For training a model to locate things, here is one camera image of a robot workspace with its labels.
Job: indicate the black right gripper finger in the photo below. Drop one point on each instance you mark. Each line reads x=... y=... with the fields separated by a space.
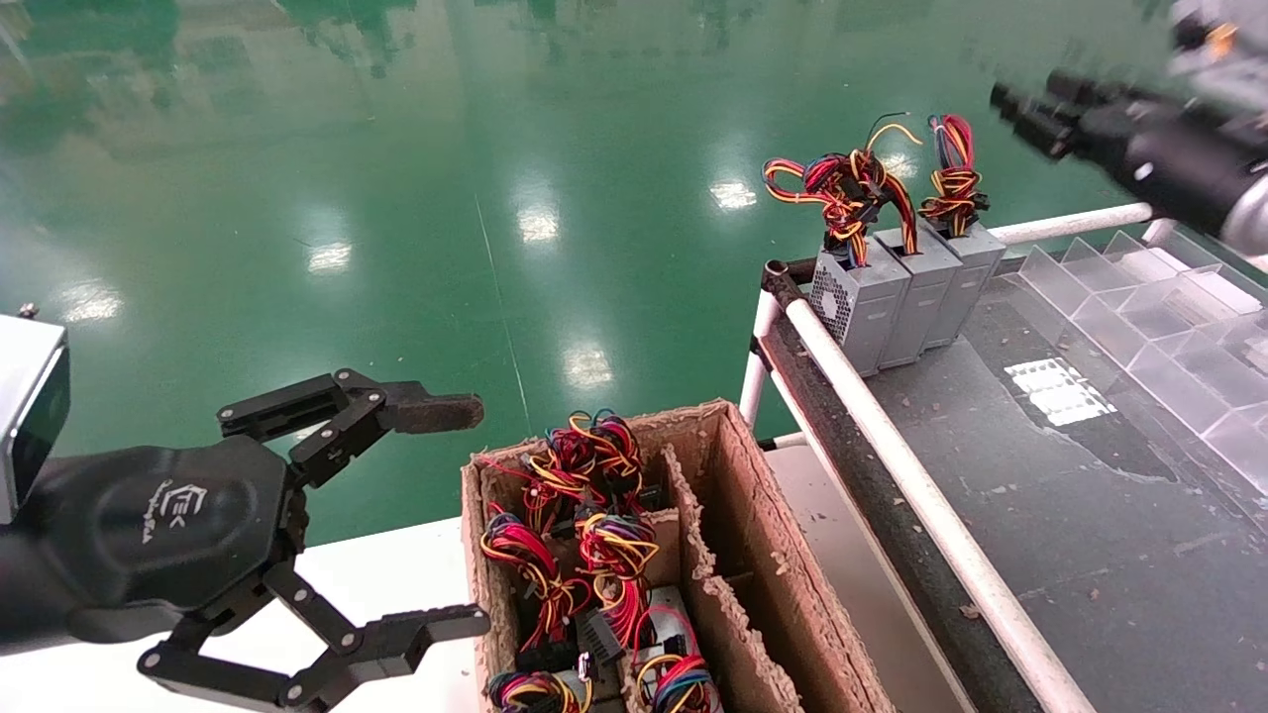
x=1090 y=91
x=1040 y=121

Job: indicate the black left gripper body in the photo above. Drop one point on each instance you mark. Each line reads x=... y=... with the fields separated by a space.
x=168 y=540

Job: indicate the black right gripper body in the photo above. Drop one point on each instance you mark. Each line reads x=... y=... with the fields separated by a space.
x=1179 y=158

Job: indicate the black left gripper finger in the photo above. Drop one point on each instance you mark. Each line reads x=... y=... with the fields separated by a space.
x=436 y=626
x=436 y=413

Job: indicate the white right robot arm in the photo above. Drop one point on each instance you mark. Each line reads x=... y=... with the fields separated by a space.
x=1250 y=213

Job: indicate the clear acrylic divider tray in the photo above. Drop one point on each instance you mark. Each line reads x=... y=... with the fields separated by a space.
x=1139 y=297

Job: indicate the grey power supply with grille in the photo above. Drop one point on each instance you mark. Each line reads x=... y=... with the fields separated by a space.
x=857 y=317

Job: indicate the brown divided cardboard box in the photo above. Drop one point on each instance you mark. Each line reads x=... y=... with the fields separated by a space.
x=753 y=515

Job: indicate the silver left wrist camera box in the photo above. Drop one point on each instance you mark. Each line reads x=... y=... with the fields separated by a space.
x=30 y=396

